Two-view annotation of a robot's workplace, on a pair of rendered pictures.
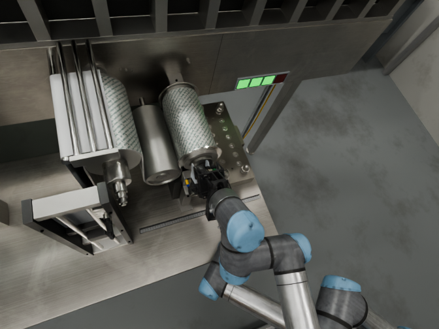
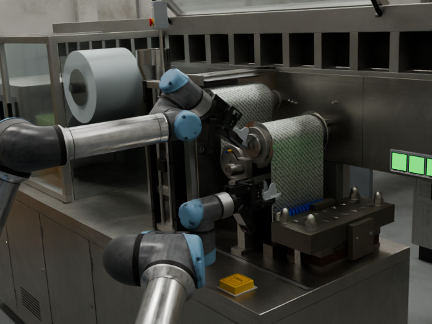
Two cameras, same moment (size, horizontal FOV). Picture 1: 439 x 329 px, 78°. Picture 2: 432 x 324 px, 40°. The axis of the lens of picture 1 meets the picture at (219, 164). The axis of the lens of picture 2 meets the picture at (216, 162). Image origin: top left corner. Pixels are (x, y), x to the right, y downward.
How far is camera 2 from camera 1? 1.82 m
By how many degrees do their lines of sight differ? 79
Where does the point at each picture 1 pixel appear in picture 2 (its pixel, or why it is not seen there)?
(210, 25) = (352, 67)
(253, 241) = (167, 79)
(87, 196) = not seen: hidden behind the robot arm
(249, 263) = (157, 108)
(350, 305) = (164, 238)
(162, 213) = (221, 243)
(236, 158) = (321, 223)
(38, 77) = not seen: hidden behind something
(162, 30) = (318, 67)
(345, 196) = not seen: outside the picture
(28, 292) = (112, 219)
